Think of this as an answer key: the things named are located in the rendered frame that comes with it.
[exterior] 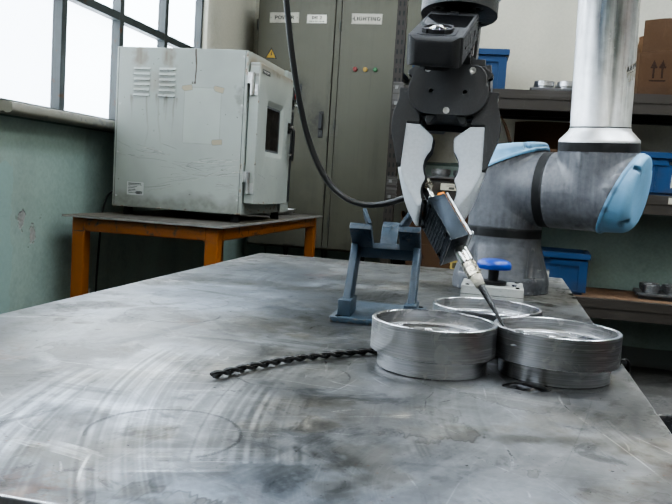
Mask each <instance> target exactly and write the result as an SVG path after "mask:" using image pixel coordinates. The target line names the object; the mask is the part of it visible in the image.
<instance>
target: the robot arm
mask: <svg viewBox="0 0 672 504"><path fill-rule="evenodd" d="M500 1H501V0H422V8H421V15H422V17H423V18H424V19H423V20H422V21H421V22H420V23H419V24H418V25H417V26H416V27H415V28H414V29H413V30H412V31H411V32H410V33H409V34H408V41H407V65H415V66H414V67H412V68H411V69H410V70H408V74H409V76H410V77H411V81H410V83H409V87H408V88H402V87H401V88H400V89H399V99H398V102H397V104H396V106H395V109H394V112H393V116H392V122H391V133H392V140H393V145H394V151H395V156H396V162H397V166H398V172H399V177H400V182H401V187H402V192H403V197H404V201H405V204H406V207H407V210H408V212H409V214H410V216H411V218H412V220H413V222H414V224H415V225H416V226H421V221H422V216H423V210H424V201H423V189H424V186H425V183H426V181H427V177H426V172H425V167H426V163H427V161H428V160H429V158H430V157H431V156H432V154H433V150H434V146H435V140H434V138H433V136H432V135H431V134H442V135H443V134H445V132H458V133H461V134H459V135H458V136H457V137H455V139H454V154H455V157H456V159H457V161H458V168H459V169H458V172H457V174H456V177H455V179H454V183H455V188H456V194H455V198H454V201H453V202H454V203H455V205H456V207H457V209H458V210H459V212H460V214H461V215H462V217H463V219H464V220H465V219H466V217H467V216H468V227H469V229H470V231H474V235H473V237H472V239H471V242H470V244H469V246H468V249H469V251H470V253H471V255H472V256H473V258H474V260H475V262H476V264H477V262H478V260H480V259H482V258H497V259H503V260H507V261H509V262H510V263H511V265H512V268H511V270H510V271H499V276H498V280H503V281H506V282H513V283H514V282H519V283H522V284H523V289H524V296H538V295H545V294H548V285H549V279H548V274H547V270H546V266H545V262H544V257H543V253H542V249H541V233H542V227H548V228H559V229H570V230H582V231H593V232H596V233H600V234H601V233H604V232H609V233H625V232H628V231H630V230H631V229H632V228H634V227H635V225H636V224H637V223H638V221H639V219H640V217H641V215H642V213H643V210H644V208H645V205H646V202H647V198H648V195H649V190H650V186H651V180H652V167H653V165H652V159H651V157H650V156H649V155H646V154H645V153H640V152H641V140H640V139H639V138H638V137H637V136H636V135H635V134H634V133H633V132H632V129H631V123H632V110H633V97H634V85H635V72H636V59H637V46H638V33H639V21H640V8H641V0H578V10H577V25H576V40H575V56H574V71H573V86H572V102H571V117H570V128H569V130H568V132H566V133H565V134H564V135H563V136H562V137H561V138H560V139H559V141H558V152H550V148H549V145H548V144H547V143H544V142H515V143H504V144H498V141H499V138H500V132H501V118H500V112H499V108H498V100H499V93H498V92H492V89H493V80H494V74H493V73H492V65H486V60H480V59H478V54H479V44H480V34H481V28H482V27H485V26H488V25H490V24H492V23H494V22H495V21H496V20H497V18H498V9H499V2H500Z"/></svg>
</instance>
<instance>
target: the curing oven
mask: <svg viewBox="0 0 672 504"><path fill-rule="evenodd" d="M294 104H295V91H294V85H293V78H292V73H291V72H289V71H286V70H283V69H281V68H280V67H278V66H276V65H274V64H273V63H271V62H269V61H267V60H266V59H264V58H262V57H260V56H259V55H257V54H255V53H253V52H251V51H247V50H232V49H198V48H161V47H123V46H118V58H117V85H116V112H115V138H114V165H113V191H112V205H113V206H124V209H123V214H133V208H132V207H140V208H153V209H167V210H178V211H180V212H186V211H194V212H207V213H221V214H231V217H230V222H233V223H239V222H240V215H246V214H260V213H271V215H270V218H273V219H278V218H279V214H278V212H288V202H289V186H290V169H291V161H293V158H294V145H295V130H294V126H293V118H294Z"/></svg>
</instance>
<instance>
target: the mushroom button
mask: <svg viewBox="0 0 672 504"><path fill-rule="evenodd" d="M477 265H478V267H479V268H480V269H487V270H488V280H489V281H498V276H499V271H510V270H511V268H512V265H511V263H510V262H509V261H507V260H503V259H497V258H482V259H480V260H478V262H477Z"/></svg>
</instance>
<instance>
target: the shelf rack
mask: <svg viewBox="0 0 672 504"><path fill-rule="evenodd" d="M408 5H409V0H398V10H397V24H396V38H395V53H394V67H393V82H392V96H391V111H390V125H389V139H388V154H387V168H386V183H385V197H384V201H385V200H390V199H394V198H396V197H399V196H402V195H403V192H402V187H401V182H400V179H397V174H398V166H397V162H396V156H395V151H394V145H393V140H392V133H391V122H392V116H393V112H394V109H395V106H396V104H397V102H398V99H399V89H400V88H401V87H402V88H408V87H409V86H408V85H404V83H408V77H407V76H406V75H405V73H404V62H405V48H406V34H407V19H408ZM492 92H498V93H499V100H498V108H499V112H500V116H502V118H503V119H521V120H543V121H566V122H570V117H571V102H572V91H550V90H522V89H494V88H493V89H492ZM631 124H638V125H664V126H672V95H664V94H635V93H634V97H633V110H632V123H631ZM432 192H433V194H434V195H435V196H436V195H437V194H438V193H441V192H444V193H446V192H448V193H449V195H450V197H451V198H452V200H453V201H454V198H455V194H456V188H455V183H448V182H433V187H432ZM642 214H649V215H664V216H672V196H660V195H648V198H647V202H646V205H645V208H644V210H643V213H642ZM393 218H394V205H391V206H386V207H384V212H383V223H384V222H393ZM573 295H574V294H573ZM574 296H575V297H576V299H577V300H578V302H579V303H580V305H581V306H582V307H583V309H584V310H585V312H586V313H587V315H588V316H589V317H590V318H600V319H611V320H622V321H633V322H643V323H654V324H665V325H672V301H661V300H651V299H641V298H638V295H635V292H634V291H631V290H619V289H608V288H596V287H586V292H585V293H582V295H574Z"/></svg>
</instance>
